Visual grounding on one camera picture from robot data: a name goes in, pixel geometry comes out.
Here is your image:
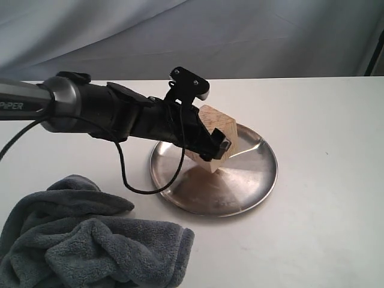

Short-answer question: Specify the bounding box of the black stand pole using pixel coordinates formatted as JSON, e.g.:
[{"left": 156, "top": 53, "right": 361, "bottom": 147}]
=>
[{"left": 364, "top": 39, "right": 383, "bottom": 77}]

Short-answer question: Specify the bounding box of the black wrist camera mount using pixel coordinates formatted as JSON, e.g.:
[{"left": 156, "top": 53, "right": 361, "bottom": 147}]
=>
[{"left": 164, "top": 67, "right": 210, "bottom": 107}]

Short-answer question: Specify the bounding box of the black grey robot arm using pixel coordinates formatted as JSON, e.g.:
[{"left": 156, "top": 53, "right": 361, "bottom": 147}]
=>
[{"left": 1, "top": 67, "right": 232, "bottom": 161}]

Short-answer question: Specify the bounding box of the grey backdrop cloth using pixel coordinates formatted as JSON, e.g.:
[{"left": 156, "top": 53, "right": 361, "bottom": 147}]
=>
[{"left": 1, "top": 1, "right": 383, "bottom": 80}]

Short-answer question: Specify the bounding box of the light wooden cube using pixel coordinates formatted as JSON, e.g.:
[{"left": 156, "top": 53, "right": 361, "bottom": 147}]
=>
[{"left": 185, "top": 105, "right": 238, "bottom": 173}]

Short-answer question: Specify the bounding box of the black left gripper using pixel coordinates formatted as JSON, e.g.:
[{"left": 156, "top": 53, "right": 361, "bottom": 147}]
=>
[{"left": 130, "top": 97, "right": 231, "bottom": 161}]

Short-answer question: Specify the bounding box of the grey fluffy towel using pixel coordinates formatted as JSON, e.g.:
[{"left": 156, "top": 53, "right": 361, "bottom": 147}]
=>
[{"left": 1, "top": 175, "right": 194, "bottom": 287}]

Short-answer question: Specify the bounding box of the round stainless steel plate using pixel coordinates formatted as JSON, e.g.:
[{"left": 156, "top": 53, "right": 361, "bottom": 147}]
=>
[{"left": 160, "top": 124, "right": 278, "bottom": 217}]

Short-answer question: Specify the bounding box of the black cable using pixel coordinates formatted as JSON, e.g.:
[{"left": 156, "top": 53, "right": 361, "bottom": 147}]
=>
[{"left": 0, "top": 103, "right": 187, "bottom": 194}]

